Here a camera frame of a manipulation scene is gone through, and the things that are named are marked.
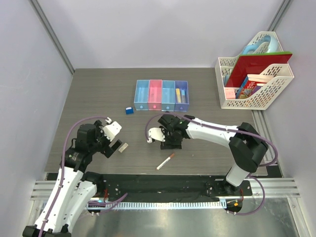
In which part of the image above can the light blue drawer box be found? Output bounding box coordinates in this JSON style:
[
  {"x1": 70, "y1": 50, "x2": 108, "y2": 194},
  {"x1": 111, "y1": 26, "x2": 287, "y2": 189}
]
[{"x1": 134, "y1": 80, "x2": 150, "y2": 111}]

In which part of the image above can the red folder board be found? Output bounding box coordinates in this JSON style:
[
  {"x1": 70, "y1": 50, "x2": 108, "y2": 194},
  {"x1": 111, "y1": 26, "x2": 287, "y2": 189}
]
[{"x1": 224, "y1": 51, "x2": 293, "y2": 87}]

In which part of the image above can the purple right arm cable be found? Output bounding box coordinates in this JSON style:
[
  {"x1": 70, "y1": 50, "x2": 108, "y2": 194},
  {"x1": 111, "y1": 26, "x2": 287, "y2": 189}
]
[{"x1": 144, "y1": 113, "x2": 279, "y2": 216}]

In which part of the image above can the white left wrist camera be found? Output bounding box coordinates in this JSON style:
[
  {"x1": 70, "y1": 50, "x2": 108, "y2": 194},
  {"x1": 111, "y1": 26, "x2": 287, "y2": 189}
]
[{"x1": 102, "y1": 117, "x2": 122, "y2": 142}]

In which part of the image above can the blue capped clear tube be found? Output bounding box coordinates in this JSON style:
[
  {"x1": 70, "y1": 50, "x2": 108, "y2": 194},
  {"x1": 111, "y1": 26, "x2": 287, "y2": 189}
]
[{"x1": 181, "y1": 89, "x2": 186, "y2": 104}]

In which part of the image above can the orange tipped white marker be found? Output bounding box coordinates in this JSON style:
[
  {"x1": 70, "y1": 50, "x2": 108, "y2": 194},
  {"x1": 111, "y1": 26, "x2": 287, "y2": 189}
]
[{"x1": 156, "y1": 153, "x2": 175, "y2": 170}]

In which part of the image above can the white slotted cable duct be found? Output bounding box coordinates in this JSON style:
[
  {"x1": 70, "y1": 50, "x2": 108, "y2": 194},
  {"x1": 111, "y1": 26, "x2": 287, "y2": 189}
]
[{"x1": 87, "y1": 200, "x2": 228, "y2": 211}]

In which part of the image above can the purple drawer box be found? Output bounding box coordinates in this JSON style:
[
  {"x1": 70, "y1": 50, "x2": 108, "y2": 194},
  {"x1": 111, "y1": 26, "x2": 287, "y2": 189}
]
[{"x1": 174, "y1": 80, "x2": 190, "y2": 112}]

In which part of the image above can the pink drawer box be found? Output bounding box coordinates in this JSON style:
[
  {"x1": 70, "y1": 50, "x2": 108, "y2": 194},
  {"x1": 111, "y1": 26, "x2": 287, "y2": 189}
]
[{"x1": 148, "y1": 79, "x2": 162, "y2": 111}]

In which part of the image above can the white perforated file rack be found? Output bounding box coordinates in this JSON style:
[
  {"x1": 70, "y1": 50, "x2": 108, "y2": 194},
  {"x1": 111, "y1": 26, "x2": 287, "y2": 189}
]
[{"x1": 215, "y1": 31, "x2": 294, "y2": 110}]

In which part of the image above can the colourful book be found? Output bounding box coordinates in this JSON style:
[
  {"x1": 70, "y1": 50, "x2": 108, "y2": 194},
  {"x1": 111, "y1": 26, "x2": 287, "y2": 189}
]
[{"x1": 236, "y1": 74, "x2": 261, "y2": 99}]

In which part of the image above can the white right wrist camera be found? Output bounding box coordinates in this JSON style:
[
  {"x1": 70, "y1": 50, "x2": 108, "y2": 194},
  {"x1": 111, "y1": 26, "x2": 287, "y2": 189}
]
[{"x1": 147, "y1": 127, "x2": 165, "y2": 143}]

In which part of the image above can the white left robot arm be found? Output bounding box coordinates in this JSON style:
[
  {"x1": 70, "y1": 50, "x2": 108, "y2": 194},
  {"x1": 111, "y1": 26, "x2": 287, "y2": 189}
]
[{"x1": 22, "y1": 118, "x2": 122, "y2": 237}]

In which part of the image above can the small blue box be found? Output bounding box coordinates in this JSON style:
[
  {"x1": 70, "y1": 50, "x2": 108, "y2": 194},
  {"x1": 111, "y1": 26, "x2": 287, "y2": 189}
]
[{"x1": 125, "y1": 107, "x2": 134, "y2": 115}]

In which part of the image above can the clear beige eraser block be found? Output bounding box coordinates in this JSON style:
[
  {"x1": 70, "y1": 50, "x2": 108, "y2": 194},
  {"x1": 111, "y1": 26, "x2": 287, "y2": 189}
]
[{"x1": 118, "y1": 143, "x2": 128, "y2": 153}]

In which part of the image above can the teal blue drawer box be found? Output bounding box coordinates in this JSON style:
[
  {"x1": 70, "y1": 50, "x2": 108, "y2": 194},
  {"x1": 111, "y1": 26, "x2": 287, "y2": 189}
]
[{"x1": 161, "y1": 80, "x2": 175, "y2": 112}]

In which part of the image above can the yellow capped tube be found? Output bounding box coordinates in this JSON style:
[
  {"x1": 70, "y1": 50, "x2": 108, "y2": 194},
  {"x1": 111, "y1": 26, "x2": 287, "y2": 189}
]
[{"x1": 175, "y1": 88, "x2": 182, "y2": 103}]

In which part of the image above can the pink sticky note block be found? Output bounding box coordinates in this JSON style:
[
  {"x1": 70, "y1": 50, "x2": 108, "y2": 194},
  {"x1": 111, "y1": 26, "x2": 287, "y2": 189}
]
[{"x1": 224, "y1": 87, "x2": 236, "y2": 99}]

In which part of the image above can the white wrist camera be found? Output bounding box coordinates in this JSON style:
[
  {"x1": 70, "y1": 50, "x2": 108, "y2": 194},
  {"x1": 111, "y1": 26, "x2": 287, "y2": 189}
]
[
  {"x1": 102, "y1": 117, "x2": 122, "y2": 142},
  {"x1": 147, "y1": 127, "x2": 165, "y2": 143}
]

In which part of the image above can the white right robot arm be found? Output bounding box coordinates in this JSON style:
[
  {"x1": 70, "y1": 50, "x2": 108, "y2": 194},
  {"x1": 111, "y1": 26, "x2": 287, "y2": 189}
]
[{"x1": 158, "y1": 114, "x2": 268, "y2": 195}]

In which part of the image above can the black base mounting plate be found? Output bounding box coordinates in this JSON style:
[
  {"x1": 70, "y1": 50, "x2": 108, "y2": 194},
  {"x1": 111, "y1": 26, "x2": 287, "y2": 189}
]
[{"x1": 85, "y1": 172, "x2": 252, "y2": 199}]

